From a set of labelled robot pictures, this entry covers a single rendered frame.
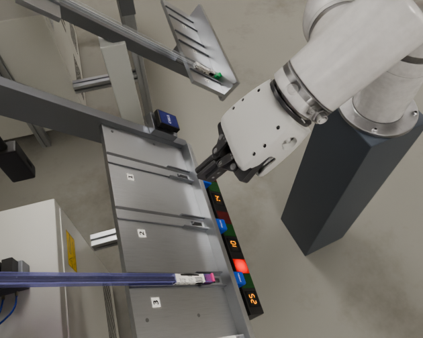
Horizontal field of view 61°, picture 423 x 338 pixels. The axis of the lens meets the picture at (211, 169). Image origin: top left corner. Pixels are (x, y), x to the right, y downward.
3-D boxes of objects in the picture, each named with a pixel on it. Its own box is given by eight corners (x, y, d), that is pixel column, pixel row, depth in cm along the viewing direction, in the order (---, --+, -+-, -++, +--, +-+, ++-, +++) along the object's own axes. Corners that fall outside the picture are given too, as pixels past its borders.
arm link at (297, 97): (343, 123, 45) (323, 137, 47) (313, 76, 50) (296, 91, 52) (310, 99, 40) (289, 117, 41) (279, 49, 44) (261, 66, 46)
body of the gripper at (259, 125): (330, 135, 46) (264, 183, 51) (297, 81, 51) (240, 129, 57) (299, 116, 41) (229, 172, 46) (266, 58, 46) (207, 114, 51)
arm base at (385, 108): (381, 72, 96) (413, 7, 80) (434, 121, 86) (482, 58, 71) (321, 94, 91) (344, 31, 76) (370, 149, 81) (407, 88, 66)
